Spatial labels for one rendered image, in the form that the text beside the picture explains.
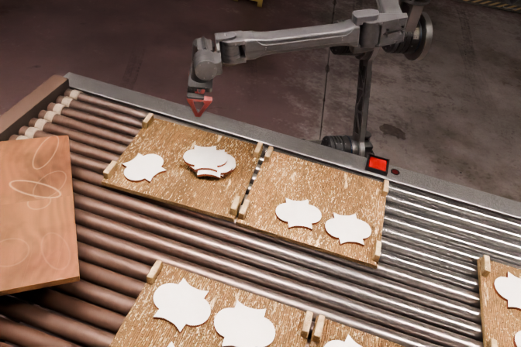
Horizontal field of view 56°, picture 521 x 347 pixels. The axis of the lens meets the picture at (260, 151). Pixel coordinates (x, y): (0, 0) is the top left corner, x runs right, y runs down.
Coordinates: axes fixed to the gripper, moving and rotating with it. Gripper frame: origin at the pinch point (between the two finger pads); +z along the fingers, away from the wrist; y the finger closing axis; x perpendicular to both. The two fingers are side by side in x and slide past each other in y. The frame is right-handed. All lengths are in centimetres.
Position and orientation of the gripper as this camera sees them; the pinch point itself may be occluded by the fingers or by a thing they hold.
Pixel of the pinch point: (198, 104)
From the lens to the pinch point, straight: 140.9
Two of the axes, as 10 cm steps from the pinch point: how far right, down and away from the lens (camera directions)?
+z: -1.5, 7.6, 6.4
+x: -9.9, -0.7, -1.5
